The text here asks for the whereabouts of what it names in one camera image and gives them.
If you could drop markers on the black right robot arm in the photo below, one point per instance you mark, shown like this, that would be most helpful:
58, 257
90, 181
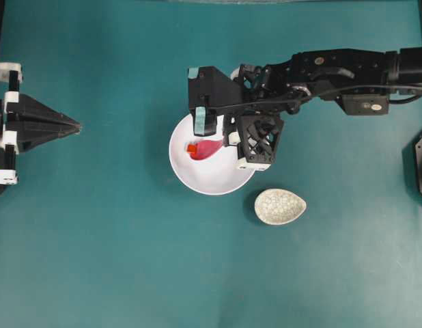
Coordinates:
359, 82

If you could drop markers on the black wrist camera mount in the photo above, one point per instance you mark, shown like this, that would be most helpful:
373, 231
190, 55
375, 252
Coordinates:
209, 93

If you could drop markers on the white round bowl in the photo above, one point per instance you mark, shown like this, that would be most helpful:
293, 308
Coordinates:
216, 175

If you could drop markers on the small red block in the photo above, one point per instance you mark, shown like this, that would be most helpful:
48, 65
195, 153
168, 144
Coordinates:
191, 148

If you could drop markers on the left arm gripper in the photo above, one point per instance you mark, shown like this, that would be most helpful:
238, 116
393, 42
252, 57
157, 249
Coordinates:
20, 139

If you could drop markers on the speckled teardrop ceramic dish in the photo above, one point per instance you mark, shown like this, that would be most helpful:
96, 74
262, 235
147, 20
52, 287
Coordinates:
278, 207

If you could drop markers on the pink plastic spoon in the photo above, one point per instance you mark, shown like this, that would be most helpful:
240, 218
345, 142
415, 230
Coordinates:
206, 148

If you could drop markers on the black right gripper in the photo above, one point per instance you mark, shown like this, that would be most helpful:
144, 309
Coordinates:
255, 137

